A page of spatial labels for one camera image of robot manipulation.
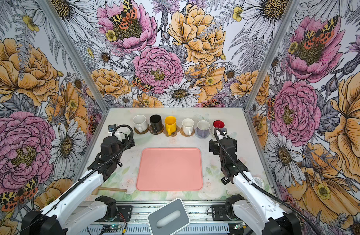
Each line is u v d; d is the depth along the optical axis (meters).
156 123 1.02
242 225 0.71
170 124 1.00
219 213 0.74
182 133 1.06
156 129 1.04
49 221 0.40
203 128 1.06
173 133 1.05
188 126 1.00
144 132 1.06
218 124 1.02
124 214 0.74
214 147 0.73
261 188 0.48
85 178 0.52
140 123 1.00
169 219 0.72
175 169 0.92
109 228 0.71
